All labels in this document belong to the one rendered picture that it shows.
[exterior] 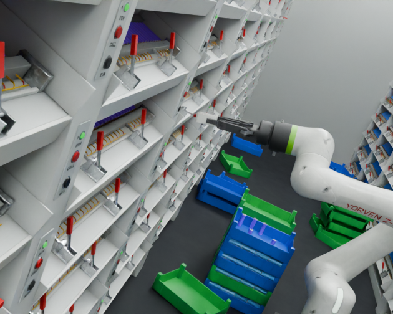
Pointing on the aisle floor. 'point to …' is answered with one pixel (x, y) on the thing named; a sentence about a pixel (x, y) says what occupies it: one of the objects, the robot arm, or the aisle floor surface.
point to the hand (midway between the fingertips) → (207, 119)
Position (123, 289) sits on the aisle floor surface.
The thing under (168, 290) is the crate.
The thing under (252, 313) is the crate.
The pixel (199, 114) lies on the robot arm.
